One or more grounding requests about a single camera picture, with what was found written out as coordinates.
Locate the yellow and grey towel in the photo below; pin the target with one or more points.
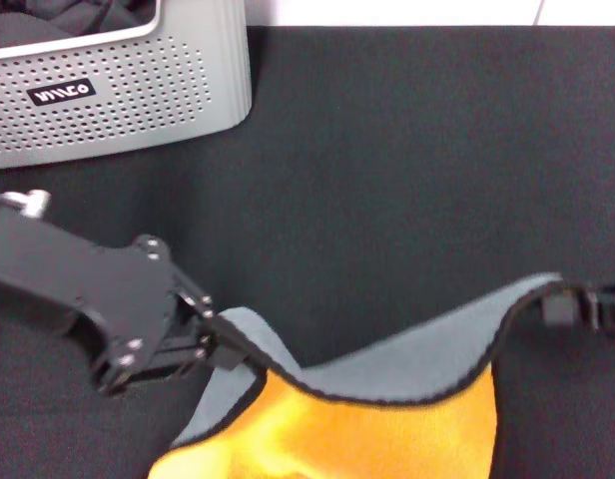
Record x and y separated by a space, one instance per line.
387 399

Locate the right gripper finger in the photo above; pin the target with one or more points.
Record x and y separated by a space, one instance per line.
609 289
559 309

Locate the black tablecloth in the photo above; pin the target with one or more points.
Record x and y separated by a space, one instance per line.
412 174

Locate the grey perforated storage box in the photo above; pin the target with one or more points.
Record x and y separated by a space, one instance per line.
138 100

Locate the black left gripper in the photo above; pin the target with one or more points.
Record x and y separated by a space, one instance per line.
88 289

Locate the dark cloth pile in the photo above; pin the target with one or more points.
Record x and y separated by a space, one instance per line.
63 15

